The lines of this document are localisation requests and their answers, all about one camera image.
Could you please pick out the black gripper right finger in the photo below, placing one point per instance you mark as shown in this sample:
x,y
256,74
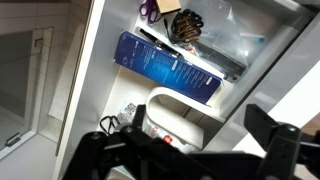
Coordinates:
x,y
280,146

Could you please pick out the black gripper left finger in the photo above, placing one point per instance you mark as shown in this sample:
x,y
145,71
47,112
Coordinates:
x,y
110,151

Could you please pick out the black hair claw clip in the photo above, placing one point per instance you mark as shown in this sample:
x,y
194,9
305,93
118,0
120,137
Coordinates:
x,y
186,26

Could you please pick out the white open vanity drawer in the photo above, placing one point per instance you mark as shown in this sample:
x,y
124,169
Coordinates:
x,y
100,66

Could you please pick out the red white plastic packet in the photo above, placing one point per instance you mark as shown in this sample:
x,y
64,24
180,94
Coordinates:
x,y
128,111

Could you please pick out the blue cardboard box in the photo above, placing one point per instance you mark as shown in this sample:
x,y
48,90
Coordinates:
x,y
166,65

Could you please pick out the glass shower door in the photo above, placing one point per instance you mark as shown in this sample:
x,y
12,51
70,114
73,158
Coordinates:
x,y
20,83

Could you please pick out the black pen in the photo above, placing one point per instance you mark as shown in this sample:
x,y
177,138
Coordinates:
x,y
160,42

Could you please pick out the clear plastic bag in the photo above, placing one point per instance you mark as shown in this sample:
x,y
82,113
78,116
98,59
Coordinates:
x,y
230,36

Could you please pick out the small tan cardboard box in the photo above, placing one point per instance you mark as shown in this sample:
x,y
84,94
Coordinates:
x,y
168,5

